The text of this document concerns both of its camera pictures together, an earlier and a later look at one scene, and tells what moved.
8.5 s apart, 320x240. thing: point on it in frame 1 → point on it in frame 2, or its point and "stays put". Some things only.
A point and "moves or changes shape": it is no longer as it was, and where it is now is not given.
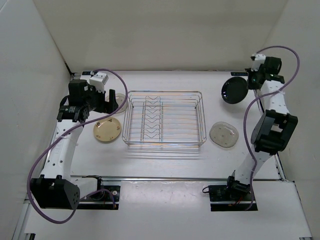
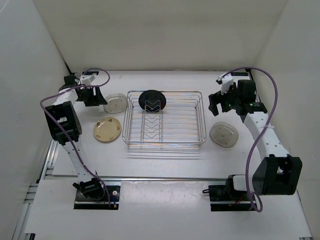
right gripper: [250, 73] → [217, 98]
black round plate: [234, 89] moves or changes shape
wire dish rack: [164, 118] stays put
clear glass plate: [120, 98] stays put
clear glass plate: [224, 134] stays put
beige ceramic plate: [107, 129] stays put
